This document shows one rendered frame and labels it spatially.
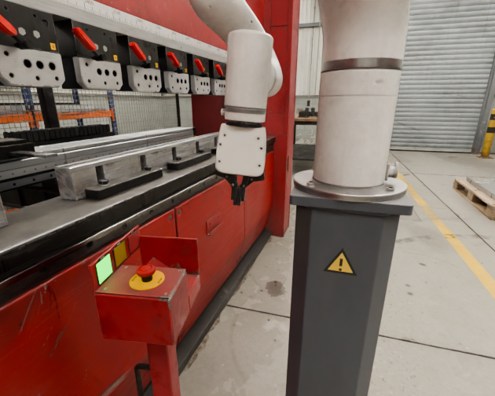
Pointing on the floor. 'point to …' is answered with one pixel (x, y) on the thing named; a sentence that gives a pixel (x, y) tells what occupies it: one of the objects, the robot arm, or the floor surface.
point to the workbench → (302, 152)
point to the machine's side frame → (205, 125)
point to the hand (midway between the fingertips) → (238, 195)
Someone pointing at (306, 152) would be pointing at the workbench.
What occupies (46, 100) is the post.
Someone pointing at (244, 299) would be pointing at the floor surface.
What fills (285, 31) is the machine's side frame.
